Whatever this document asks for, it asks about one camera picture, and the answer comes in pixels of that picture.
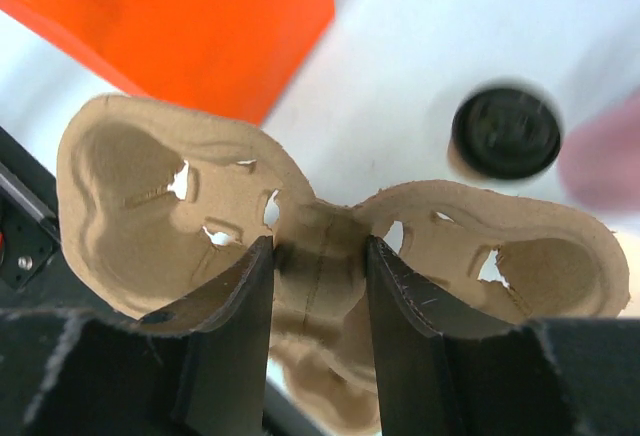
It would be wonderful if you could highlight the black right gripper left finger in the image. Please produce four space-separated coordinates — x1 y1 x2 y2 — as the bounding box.
1 236 274 435

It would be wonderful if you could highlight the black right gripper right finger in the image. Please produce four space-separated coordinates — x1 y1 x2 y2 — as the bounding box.
366 236 639 435

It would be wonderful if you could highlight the orange paper takeout bag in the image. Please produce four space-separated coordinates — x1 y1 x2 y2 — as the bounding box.
1 0 335 124

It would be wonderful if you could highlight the brown paper coffee cup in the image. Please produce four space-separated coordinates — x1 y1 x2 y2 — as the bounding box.
446 75 566 190

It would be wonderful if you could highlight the pink straw holder cup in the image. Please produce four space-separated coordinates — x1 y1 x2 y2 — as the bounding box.
558 93 639 213

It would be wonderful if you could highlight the brown pulp cup carrier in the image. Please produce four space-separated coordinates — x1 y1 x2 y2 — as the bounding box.
57 95 630 346

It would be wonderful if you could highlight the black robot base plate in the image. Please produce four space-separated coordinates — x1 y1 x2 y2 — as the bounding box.
1 130 65 308

